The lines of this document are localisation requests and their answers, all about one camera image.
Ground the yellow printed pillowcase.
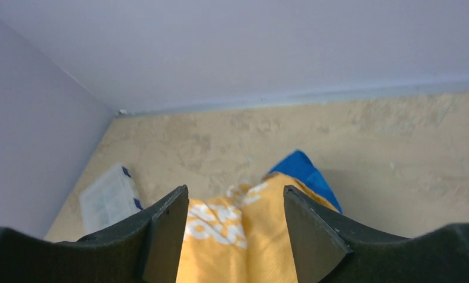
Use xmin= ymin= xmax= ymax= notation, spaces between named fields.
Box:
xmin=176 ymin=173 xmax=337 ymax=283

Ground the blue cloth piece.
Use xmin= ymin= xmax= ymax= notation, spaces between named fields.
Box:
xmin=268 ymin=150 xmax=343 ymax=213

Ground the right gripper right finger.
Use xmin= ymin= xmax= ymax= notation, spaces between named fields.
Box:
xmin=283 ymin=186 xmax=469 ymax=282

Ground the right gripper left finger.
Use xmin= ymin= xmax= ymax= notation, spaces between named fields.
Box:
xmin=0 ymin=185 xmax=189 ymax=282

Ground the clear plastic organizer box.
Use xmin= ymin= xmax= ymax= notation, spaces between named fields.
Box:
xmin=79 ymin=163 xmax=143 ymax=234

